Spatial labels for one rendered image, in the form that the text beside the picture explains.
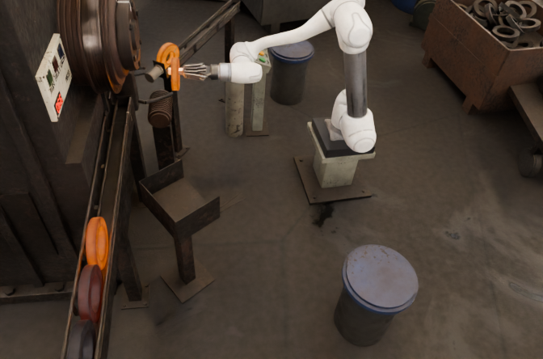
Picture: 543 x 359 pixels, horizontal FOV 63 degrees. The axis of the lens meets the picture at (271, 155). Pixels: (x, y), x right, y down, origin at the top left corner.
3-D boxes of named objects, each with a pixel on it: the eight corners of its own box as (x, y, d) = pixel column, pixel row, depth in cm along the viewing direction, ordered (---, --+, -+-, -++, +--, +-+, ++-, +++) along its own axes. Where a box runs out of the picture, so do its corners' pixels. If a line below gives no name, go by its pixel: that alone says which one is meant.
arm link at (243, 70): (230, 87, 214) (229, 73, 224) (262, 88, 217) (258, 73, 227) (231, 68, 207) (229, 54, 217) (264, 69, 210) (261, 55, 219)
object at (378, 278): (335, 356, 203) (354, 314, 173) (321, 293, 225) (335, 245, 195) (401, 349, 207) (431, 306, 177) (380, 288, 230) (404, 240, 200)
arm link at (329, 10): (317, 2, 202) (324, 14, 192) (352, -22, 197) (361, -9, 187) (330, 23, 210) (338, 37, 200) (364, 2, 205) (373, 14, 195)
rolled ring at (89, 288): (93, 255, 143) (82, 255, 142) (86, 312, 132) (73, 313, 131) (105, 276, 157) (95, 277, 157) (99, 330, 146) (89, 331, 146)
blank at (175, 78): (170, 72, 200) (178, 72, 201) (171, 50, 210) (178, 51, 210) (172, 97, 212) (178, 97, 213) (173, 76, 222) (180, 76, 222)
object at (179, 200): (187, 312, 213) (175, 222, 163) (158, 275, 226) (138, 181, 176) (221, 287, 223) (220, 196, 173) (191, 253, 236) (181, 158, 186)
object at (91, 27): (99, 117, 177) (70, 6, 144) (114, 54, 210) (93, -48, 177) (116, 116, 178) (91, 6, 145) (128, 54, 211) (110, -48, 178)
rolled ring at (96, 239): (93, 258, 144) (82, 259, 143) (105, 277, 159) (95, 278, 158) (98, 207, 154) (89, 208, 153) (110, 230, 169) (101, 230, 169)
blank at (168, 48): (165, 73, 250) (170, 76, 249) (152, 61, 235) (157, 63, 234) (178, 51, 252) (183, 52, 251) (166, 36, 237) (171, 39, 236)
